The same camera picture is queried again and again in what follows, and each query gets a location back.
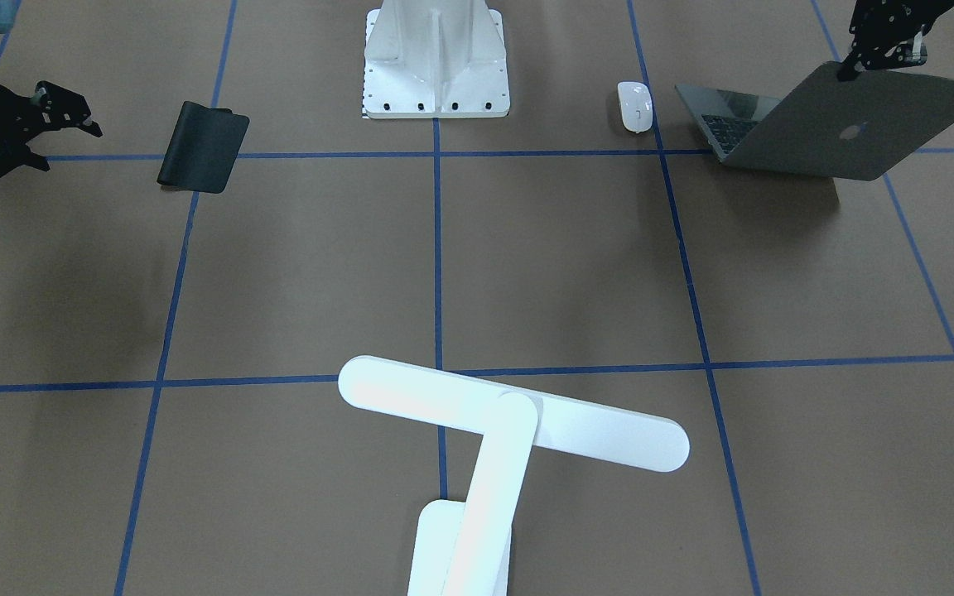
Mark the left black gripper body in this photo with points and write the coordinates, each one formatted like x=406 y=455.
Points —
x=881 y=35

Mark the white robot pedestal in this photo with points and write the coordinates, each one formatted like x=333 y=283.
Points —
x=435 y=59

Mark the white computer mouse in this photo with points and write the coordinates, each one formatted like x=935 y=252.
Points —
x=635 y=106

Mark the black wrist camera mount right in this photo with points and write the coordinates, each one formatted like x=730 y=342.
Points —
x=54 y=108

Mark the grey laptop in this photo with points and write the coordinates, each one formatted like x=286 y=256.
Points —
x=850 y=129

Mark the black mouse pad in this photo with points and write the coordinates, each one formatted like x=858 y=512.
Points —
x=203 y=149

